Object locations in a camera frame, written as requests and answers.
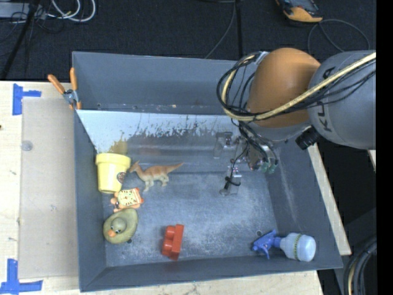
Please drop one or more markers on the black cylinder on white bracket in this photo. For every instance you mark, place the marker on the black cylinder on white bracket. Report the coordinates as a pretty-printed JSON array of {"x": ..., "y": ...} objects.
[{"x": 308, "y": 138}]

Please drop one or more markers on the orange toy dinosaur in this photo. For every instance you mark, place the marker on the orange toy dinosaur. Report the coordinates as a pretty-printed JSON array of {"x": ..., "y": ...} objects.
[{"x": 153, "y": 173}]

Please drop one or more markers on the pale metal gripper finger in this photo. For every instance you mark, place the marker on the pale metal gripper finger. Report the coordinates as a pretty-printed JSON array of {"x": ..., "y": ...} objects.
[
  {"x": 231, "y": 184},
  {"x": 221, "y": 146}
]

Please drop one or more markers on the green rubber duck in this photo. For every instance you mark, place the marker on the green rubber duck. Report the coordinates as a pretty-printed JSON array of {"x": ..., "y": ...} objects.
[{"x": 121, "y": 226}]

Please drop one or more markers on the yellow plastic cup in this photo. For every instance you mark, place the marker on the yellow plastic cup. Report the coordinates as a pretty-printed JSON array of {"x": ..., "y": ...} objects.
[{"x": 111, "y": 172}]

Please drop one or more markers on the red toy building brick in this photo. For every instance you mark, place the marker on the red toy building brick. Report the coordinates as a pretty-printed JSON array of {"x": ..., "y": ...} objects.
[{"x": 172, "y": 241}]

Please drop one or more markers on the pale wood flat board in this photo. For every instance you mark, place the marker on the pale wood flat board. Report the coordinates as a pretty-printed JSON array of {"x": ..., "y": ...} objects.
[{"x": 46, "y": 189}]

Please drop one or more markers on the white spray bottle blue head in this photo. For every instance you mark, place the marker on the white spray bottle blue head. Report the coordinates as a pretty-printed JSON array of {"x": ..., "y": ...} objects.
[{"x": 294, "y": 246}]

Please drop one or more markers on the grey metal bin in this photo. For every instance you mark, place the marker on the grey metal bin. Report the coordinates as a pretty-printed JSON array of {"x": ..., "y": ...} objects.
[{"x": 199, "y": 226}]

